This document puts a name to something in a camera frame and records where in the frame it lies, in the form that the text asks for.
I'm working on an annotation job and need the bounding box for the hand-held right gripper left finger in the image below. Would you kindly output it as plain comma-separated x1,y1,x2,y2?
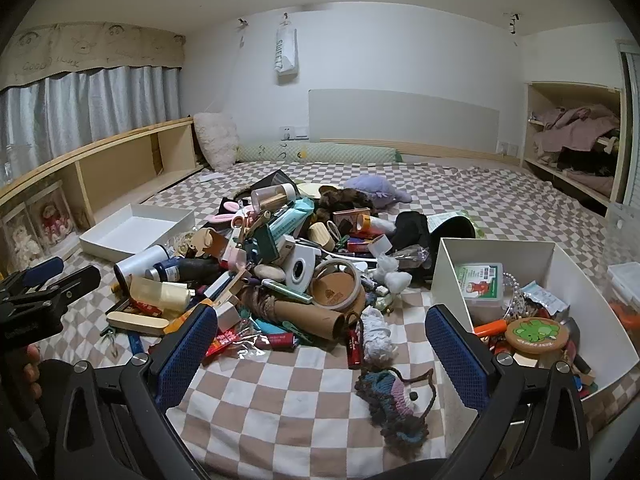
52,304,221,480

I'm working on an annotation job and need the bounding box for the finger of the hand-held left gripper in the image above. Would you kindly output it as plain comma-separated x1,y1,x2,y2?
0,256,65,293
0,265,102,312

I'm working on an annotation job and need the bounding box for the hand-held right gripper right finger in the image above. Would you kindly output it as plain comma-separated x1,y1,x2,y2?
425,304,591,480

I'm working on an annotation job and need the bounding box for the blue brown crochet hat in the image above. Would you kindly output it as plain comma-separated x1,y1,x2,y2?
354,367,436,446

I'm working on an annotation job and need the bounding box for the white knitted cloth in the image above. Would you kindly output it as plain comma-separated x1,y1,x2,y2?
359,307,396,366

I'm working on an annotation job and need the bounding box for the white container box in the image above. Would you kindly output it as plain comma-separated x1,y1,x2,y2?
430,237,638,403

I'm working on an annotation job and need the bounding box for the person's left hand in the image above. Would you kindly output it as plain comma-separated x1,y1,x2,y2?
24,346,44,401

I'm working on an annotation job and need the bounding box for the boxed doll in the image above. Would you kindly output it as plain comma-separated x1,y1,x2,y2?
25,182,76,251
0,202,43,276

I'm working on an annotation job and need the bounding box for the yellow orange tube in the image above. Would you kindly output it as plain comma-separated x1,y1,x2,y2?
164,305,201,335

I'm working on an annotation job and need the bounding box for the red printed packet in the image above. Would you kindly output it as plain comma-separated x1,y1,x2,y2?
202,330,241,358

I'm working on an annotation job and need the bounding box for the orange lighter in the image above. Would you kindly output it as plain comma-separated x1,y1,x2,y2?
472,320,511,338

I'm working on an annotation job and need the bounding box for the small white box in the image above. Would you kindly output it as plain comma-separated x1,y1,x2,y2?
215,305,243,331

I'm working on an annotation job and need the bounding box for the beige oblong case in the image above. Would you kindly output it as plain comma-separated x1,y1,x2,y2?
106,311,171,337

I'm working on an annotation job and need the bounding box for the small red packet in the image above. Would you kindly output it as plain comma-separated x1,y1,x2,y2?
127,300,168,317

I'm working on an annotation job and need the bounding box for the white thermos bottle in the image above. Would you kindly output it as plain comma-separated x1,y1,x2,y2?
114,245,171,286

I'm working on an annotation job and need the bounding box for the translucent yellowish bottle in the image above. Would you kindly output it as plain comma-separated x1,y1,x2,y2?
129,275,193,313

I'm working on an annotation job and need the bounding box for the white shallow box lid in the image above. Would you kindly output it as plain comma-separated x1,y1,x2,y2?
79,203,196,264

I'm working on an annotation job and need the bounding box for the white green card box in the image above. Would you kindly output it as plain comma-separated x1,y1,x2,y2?
452,261,506,311

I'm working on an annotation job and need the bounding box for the green frog round tin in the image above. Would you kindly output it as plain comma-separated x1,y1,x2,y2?
505,316,571,361

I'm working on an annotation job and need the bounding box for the blue can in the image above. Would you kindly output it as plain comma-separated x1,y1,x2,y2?
146,257,188,283

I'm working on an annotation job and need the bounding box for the black bottle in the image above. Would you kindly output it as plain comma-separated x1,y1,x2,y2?
177,257,223,283

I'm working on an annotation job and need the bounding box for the red tube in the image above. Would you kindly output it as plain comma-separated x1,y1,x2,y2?
347,316,365,368

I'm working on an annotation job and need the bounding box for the pink bottle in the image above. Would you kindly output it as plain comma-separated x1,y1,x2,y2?
220,245,248,271

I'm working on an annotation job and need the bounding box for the brown cardboard cutout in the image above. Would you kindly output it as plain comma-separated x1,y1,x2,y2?
192,227,231,261

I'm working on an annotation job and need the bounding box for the beige oval stone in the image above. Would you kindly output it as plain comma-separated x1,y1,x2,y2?
252,263,287,283

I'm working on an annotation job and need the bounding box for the green pen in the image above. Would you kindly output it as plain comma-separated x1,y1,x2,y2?
260,280,313,306

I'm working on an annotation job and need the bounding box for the wooden bedside shelf unit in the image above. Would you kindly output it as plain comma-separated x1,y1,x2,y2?
0,116,211,281

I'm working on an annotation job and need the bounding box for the black cup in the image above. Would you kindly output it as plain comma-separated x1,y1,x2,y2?
430,212,478,251

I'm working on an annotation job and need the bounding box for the black cloth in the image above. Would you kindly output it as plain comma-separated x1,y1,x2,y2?
392,211,433,266

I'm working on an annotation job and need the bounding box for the dark green box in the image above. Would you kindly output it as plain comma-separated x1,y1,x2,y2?
252,225,281,263

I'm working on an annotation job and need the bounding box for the white green leaflet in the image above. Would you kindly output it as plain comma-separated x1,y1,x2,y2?
427,210,471,233

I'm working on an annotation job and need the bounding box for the round wooden hoop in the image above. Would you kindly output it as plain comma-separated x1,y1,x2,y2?
309,258,368,313

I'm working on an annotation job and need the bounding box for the pink bunny ear toy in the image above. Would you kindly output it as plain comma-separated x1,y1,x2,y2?
210,205,261,231

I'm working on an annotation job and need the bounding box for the white tape dispenser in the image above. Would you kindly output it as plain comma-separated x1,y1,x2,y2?
282,240,321,293

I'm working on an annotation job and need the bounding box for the white tube orange cap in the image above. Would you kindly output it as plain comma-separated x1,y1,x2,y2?
357,212,396,233

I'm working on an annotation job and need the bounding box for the grey curtain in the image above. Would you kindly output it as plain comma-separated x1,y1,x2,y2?
0,65,182,186

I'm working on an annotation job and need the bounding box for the teal packet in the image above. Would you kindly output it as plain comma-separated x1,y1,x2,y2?
267,197,316,251

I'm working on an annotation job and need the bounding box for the clear plastic cup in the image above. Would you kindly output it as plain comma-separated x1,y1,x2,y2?
250,183,296,216

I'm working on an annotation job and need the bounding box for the clear storage bin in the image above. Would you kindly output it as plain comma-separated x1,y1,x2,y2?
602,262,640,321

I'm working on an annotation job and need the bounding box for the purple plush toy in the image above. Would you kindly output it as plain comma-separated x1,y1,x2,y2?
342,175,413,208

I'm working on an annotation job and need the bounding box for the dark brown furry item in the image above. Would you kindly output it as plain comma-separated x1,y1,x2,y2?
317,187,376,216

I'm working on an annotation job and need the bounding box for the black box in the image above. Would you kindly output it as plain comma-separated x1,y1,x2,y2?
240,170,301,201

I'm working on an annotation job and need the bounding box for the fluffy white pillow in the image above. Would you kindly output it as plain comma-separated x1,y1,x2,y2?
192,111,240,171

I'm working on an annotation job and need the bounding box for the beige printed curtain valance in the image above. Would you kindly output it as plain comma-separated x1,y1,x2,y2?
0,21,187,93

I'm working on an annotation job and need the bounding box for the black clothes pile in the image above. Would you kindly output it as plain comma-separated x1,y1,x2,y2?
555,147,618,176

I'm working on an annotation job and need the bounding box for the green bolster pillow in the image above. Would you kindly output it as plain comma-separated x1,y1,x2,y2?
235,141,403,165

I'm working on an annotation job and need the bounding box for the grey headboard panel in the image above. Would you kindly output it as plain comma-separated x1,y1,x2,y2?
307,88,502,153

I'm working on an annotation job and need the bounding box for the pink clothes pile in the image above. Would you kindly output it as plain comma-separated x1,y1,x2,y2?
530,105,621,166

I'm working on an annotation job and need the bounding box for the wooden closet shelf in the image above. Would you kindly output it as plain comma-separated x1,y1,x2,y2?
520,81,628,211

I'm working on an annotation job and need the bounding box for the white hanging bag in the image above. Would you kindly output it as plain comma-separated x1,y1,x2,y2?
275,12,300,77

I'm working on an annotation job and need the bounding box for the cardboard tube with rope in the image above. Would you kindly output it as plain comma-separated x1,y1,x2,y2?
245,285,360,348

